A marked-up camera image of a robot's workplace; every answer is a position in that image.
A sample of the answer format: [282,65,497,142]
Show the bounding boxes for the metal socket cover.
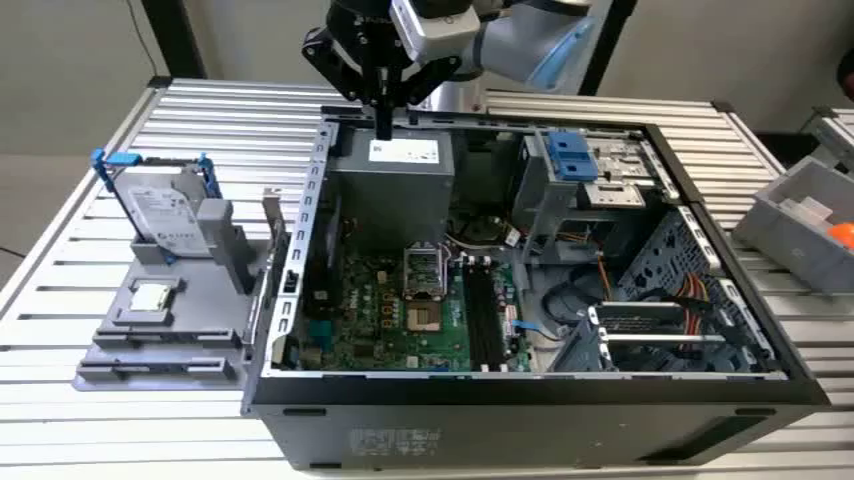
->
[402,241,446,301]

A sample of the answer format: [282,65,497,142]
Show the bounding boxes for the green motherboard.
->
[292,249,535,374]

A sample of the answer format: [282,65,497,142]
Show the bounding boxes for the black upright post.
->
[136,0,208,80]
[585,0,639,96]

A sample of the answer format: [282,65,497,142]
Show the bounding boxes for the black open PC case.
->
[238,103,832,472]

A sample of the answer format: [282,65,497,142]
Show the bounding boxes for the grey plastic bin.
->
[731,155,854,296]

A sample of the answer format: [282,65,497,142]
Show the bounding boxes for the blue disk carrier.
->
[89,147,225,264]

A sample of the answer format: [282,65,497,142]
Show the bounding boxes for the CPU socket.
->
[402,294,445,334]

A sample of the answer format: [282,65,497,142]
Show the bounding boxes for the blue plastic drive latch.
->
[544,130,595,182]

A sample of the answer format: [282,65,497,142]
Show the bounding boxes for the silver CPU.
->
[128,282,176,312]

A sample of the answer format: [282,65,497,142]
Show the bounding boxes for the grey power supply unit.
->
[325,127,458,251]

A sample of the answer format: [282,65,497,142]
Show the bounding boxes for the grey parts rack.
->
[70,198,268,394]

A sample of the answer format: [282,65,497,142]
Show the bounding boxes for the black looped wire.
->
[539,277,595,344]

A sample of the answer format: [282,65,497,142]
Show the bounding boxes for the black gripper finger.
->
[300,28,385,140]
[382,57,461,140]

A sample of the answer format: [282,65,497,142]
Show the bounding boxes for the silver hard disk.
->
[109,164,214,259]

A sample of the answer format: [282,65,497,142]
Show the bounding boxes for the orange yellow red wires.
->
[672,272,712,351]

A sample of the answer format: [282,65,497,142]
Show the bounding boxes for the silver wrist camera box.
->
[388,0,481,61]

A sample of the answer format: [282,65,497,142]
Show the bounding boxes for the metal disk bay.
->
[552,299,735,374]

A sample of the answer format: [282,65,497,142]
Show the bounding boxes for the black RAM slot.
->
[464,255,493,372]
[480,255,512,372]

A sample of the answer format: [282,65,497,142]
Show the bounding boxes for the RAM stick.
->
[112,364,225,377]

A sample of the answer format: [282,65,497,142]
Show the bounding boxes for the metal drive cage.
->
[512,127,681,264]

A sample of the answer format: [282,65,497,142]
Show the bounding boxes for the white block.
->
[779,196,835,226]

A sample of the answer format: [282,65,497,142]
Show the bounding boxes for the graphics card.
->
[242,187,294,361]

